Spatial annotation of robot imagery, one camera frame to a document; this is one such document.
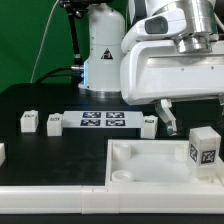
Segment white plate with tags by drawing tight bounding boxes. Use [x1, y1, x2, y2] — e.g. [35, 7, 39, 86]
[63, 111, 143, 128]

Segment white front fence bar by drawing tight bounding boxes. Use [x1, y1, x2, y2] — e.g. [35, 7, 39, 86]
[0, 186, 224, 214]

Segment black cables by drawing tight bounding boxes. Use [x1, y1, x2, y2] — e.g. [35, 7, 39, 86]
[35, 64, 86, 84]

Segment black camera stand pole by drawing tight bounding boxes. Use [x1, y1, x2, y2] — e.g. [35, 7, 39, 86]
[59, 0, 88, 65]

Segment white cable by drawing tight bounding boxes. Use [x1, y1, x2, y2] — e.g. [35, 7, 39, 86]
[30, 0, 60, 84]

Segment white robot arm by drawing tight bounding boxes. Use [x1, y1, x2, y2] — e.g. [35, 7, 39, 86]
[79, 0, 224, 135]

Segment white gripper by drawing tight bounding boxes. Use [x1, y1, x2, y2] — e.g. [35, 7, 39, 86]
[120, 40, 224, 136]

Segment white left fence piece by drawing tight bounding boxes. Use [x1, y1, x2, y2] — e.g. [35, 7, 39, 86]
[0, 143, 6, 166]

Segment white square table top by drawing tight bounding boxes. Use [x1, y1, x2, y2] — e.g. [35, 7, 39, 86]
[105, 140, 222, 187]

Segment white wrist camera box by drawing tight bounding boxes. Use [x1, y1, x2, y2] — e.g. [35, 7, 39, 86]
[121, 8, 187, 53]

